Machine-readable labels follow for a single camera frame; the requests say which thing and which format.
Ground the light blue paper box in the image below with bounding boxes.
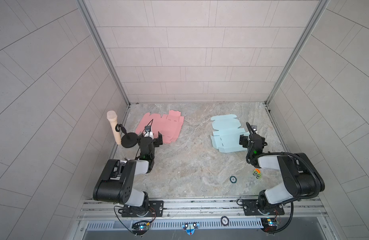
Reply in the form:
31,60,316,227
210,114,249,153

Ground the round black white badge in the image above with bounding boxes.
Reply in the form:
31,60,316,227
220,216,229,227

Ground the green circuit board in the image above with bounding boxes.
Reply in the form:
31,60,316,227
132,221,151,234
260,218,278,233

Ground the pink flat paper box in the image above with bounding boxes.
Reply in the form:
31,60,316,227
135,110,184,144

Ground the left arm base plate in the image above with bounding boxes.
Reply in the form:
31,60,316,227
121,201,164,218

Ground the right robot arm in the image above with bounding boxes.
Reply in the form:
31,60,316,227
239,132,325,215

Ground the right green circuit board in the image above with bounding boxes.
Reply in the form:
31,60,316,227
260,218,278,233

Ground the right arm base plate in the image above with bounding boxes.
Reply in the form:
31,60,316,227
240,199,285,216

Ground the blue sticker with eyes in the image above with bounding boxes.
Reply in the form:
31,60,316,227
182,223,199,236

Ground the beige wooden microphone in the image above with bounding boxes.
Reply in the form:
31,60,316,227
107,110,122,145

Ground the orange green small toy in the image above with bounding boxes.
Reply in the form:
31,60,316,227
252,169,261,179

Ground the blue poker chip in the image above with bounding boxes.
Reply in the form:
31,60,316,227
229,176,237,184

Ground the black round microphone stand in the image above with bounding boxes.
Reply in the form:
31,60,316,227
115,124,138,149

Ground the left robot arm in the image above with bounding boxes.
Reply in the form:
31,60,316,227
93,132,163,217

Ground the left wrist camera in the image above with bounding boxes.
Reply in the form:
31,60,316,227
144,125,154,139

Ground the aluminium mounting rail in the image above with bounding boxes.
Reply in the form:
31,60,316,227
77,196,329,223

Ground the left green circuit board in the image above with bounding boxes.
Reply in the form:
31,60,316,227
132,221,151,234

